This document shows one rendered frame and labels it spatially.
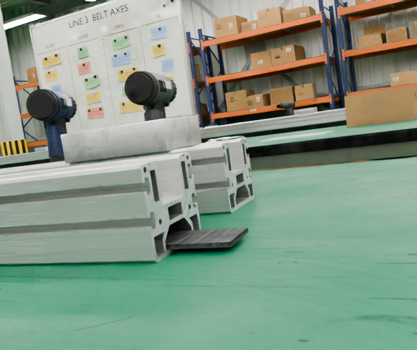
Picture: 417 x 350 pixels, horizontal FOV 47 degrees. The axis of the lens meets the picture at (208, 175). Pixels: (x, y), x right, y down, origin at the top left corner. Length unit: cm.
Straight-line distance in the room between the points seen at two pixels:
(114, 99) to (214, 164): 342
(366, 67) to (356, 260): 1060
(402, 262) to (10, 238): 35
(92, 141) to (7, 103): 847
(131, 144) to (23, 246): 20
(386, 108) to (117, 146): 186
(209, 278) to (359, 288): 11
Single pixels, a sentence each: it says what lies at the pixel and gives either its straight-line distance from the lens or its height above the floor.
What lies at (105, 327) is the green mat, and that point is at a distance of 30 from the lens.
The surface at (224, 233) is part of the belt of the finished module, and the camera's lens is 44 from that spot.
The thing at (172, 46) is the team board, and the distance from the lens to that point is 368.
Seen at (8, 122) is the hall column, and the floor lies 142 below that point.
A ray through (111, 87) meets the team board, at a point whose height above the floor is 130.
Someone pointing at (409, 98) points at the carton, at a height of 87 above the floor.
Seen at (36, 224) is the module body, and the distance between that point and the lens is 48.
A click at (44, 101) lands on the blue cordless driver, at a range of 93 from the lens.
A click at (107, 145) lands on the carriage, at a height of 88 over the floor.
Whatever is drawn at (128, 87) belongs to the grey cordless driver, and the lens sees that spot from 85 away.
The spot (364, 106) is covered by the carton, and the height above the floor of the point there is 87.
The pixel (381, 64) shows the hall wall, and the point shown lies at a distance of 1091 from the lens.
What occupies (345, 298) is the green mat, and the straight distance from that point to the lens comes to 30.
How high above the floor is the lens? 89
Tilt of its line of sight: 6 degrees down
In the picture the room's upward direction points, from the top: 8 degrees counter-clockwise
